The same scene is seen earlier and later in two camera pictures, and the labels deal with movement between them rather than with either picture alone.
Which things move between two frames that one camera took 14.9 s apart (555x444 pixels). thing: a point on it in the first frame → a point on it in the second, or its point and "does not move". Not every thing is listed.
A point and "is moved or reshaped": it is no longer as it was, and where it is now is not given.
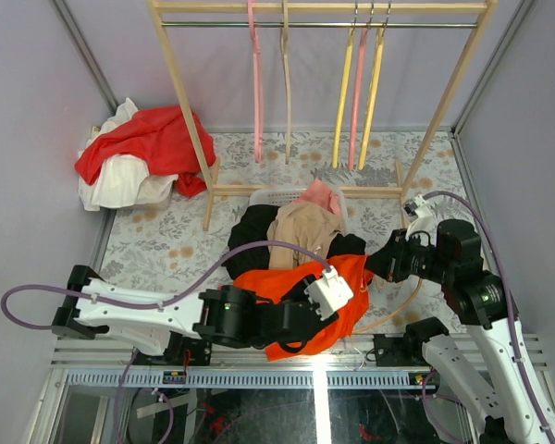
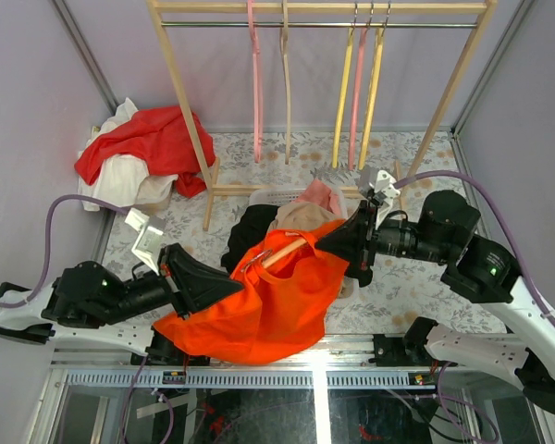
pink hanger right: [359, 93] does not move
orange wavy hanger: [391, 318] → [266, 260]
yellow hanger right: [373, 92] does not move
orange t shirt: [274, 285] is moved or reshaped
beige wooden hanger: [284, 39] does not move
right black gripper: [387, 260] → [347, 240]
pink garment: [318, 192] does not move
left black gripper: [300, 294] → [192, 285]
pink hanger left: [257, 116] does not move
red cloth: [160, 137] does not move
